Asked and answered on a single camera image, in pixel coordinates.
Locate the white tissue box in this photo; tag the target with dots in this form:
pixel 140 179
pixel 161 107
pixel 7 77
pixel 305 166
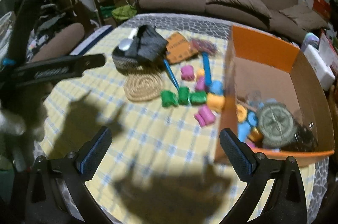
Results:
pixel 324 74

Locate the magenta hair roller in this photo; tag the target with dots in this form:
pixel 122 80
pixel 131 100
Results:
pixel 205 116

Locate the purple bead bag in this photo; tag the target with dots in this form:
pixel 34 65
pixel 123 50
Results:
pixel 204 46

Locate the yellow checkered tablecloth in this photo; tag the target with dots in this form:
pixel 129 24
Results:
pixel 159 167

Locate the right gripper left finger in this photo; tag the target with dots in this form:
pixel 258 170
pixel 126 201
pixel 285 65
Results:
pixel 46 203

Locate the green hair roller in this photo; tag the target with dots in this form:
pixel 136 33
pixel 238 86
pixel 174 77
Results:
pixel 168 99

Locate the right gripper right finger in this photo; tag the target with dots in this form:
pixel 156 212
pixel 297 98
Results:
pixel 286 202

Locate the orange cardboard box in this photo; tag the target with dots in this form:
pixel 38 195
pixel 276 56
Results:
pixel 255 61

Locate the black round object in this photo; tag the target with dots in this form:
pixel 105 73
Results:
pixel 304 140

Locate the black grey headband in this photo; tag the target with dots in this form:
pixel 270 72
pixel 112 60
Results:
pixel 143 47

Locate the green compass disc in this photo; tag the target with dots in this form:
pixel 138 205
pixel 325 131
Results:
pixel 276 124

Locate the orange patterned cloth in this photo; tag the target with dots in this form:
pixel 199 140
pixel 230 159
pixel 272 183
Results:
pixel 179 49

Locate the spiral wooden trivet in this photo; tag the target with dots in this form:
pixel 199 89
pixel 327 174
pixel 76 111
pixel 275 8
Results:
pixel 143 85

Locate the orange hair roller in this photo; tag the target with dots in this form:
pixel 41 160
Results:
pixel 215 102

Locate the blue plastic stick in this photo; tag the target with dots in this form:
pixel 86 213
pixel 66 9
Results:
pixel 171 74
pixel 207 71

